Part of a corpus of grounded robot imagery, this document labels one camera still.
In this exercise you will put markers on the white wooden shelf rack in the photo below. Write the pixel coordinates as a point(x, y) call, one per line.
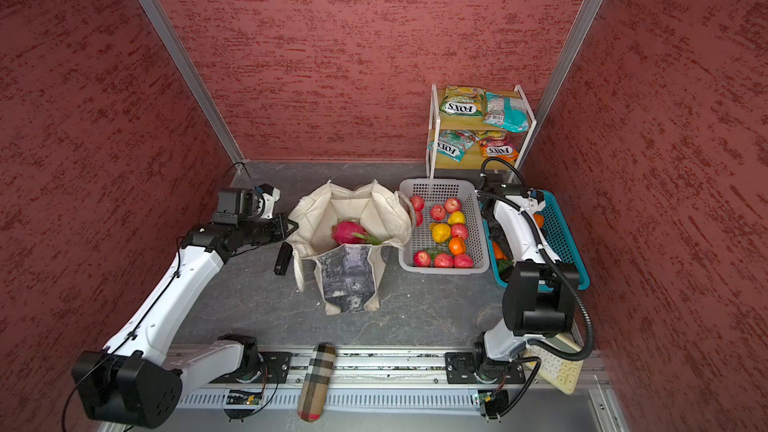
point(439, 122)

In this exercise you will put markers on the teal snack bag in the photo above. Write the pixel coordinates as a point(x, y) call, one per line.
point(506, 112)

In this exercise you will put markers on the red apple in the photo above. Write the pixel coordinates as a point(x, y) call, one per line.
point(463, 261)
point(422, 259)
point(452, 205)

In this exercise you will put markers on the teal plastic basket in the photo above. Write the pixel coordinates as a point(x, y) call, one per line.
point(557, 234)

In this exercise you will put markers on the aluminium rail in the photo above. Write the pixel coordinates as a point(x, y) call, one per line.
point(397, 367)

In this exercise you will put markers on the black remote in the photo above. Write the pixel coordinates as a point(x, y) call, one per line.
point(283, 259)

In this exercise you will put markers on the plaid pouch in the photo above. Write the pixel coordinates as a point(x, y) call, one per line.
point(316, 384)

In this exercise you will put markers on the cream canvas tote bag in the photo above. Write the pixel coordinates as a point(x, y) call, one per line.
point(348, 276)

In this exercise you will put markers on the yellow lemon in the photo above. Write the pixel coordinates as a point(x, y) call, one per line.
point(440, 232)

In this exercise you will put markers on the orange tangerine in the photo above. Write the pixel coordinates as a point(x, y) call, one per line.
point(457, 246)

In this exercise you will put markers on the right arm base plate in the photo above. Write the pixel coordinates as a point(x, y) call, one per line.
point(468, 368)

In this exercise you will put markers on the cream calculator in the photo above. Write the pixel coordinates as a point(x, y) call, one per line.
point(562, 374)

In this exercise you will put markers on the pink dragon fruit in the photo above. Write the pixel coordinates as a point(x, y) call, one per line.
point(352, 233)

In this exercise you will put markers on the green Fox's candy bag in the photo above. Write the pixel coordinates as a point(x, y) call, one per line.
point(454, 144)

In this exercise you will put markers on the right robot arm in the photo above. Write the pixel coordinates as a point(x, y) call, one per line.
point(541, 297)

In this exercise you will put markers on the red apple front right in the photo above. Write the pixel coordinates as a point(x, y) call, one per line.
point(463, 261)

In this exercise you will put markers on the orange Fox's candy bag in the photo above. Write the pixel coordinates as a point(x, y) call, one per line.
point(498, 147)

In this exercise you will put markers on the red apple top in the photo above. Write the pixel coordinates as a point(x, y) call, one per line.
point(452, 205)

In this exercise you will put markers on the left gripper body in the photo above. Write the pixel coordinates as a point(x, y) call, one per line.
point(259, 230)

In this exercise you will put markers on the white plastic basket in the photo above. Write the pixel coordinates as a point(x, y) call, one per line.
point(427, 196)

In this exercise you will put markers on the red apple front left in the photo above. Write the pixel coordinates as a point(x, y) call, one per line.
point(422, 259)

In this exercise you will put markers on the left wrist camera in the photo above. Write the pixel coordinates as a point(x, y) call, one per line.
point(236, 205)

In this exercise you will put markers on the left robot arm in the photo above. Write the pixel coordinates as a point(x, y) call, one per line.
point(131, 381)

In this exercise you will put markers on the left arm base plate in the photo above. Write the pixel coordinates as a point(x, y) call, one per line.
point(273, 368)

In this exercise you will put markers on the yellow Fox's candy bag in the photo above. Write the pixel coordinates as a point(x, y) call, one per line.
point(463, 101)

